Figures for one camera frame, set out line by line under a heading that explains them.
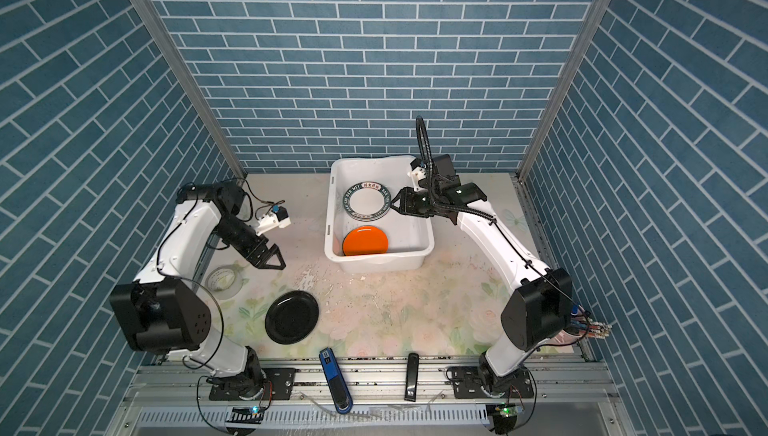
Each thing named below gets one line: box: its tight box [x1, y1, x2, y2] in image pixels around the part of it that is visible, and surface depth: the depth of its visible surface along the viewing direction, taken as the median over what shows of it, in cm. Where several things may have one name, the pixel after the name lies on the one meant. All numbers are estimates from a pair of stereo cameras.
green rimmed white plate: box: [343, 181, 392, 222], surface depth 113 cm
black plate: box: [264, 290, 320, 345], surface depth 84 cm
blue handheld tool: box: [319, 347, 353, 414], surface depth 75 cm
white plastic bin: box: [324, 156, 435, 273], surface depth 107 cm
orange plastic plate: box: [342, 226, 389, 256], surface depth 101 cm
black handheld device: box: [404, 352, 419, 402], surface depth 74 cm
